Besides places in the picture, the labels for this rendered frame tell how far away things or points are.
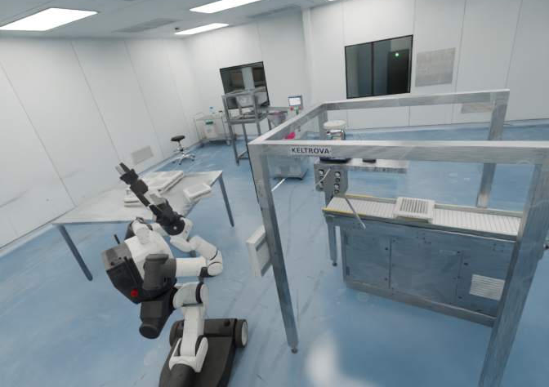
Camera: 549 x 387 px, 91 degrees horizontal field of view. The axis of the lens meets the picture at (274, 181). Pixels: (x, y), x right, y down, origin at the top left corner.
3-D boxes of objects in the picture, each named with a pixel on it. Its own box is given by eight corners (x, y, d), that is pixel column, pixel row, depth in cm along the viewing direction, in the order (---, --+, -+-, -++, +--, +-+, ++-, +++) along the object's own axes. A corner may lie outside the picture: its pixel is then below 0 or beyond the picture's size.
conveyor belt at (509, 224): (323, 216, 220) (322, 211, 218) (332, 202, 240) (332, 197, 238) (549, 251, 153) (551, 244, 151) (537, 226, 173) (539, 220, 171)
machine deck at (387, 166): (313, 168, 199) (313, 163, 197) (330, 151, 228) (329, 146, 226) (407, 174, 168) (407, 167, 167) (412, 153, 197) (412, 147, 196)
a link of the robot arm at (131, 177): (127, 171, 171) (140, 186, 175) (114, 180, 163) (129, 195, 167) (136, 165, 164) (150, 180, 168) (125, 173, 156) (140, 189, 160)
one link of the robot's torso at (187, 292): (208, 301, 199) (175, 315, 155) (185, 302, 202) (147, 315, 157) (208, 279, 203) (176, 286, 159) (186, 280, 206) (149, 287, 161)
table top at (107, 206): (52, 225, 280) (51, 223, 279) (123, 180, 377) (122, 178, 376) (182, 221, 246) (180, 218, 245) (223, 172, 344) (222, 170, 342)
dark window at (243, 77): (228, 109, 782) (219, 68, 736) (228, 109, 783) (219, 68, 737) (270, 105, 731) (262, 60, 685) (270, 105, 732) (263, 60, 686)
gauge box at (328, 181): (315, 191, 207) (313, 167, 199) (320, 185, 215) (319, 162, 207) (344, 194, 196) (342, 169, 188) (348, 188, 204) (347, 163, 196)
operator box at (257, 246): (254, 276, 163) (246, 242, 152) (268, 258, 176) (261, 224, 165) (262, 279, 160) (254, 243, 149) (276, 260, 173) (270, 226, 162)
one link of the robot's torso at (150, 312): (163, 340, 145) (152, 317, 138) (141, 340, 147) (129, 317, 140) (184, 297, 170) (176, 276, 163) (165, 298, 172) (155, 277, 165)
